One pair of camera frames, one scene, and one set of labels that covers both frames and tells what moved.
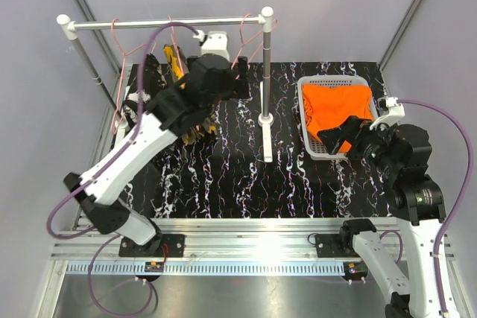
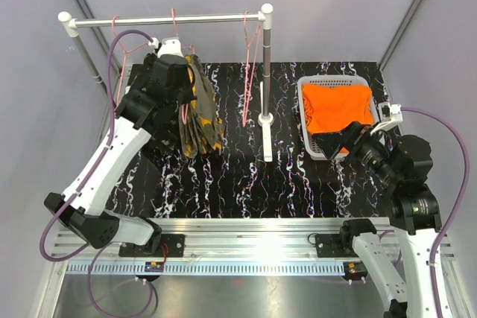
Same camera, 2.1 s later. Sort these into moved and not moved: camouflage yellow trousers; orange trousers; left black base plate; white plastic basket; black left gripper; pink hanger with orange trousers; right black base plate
Moved: camouflage yellow trousers; black left gripper; pink hanger with orange trousers
Not moved: orange trousers; white plastic basket; right black base plate; left black base plate
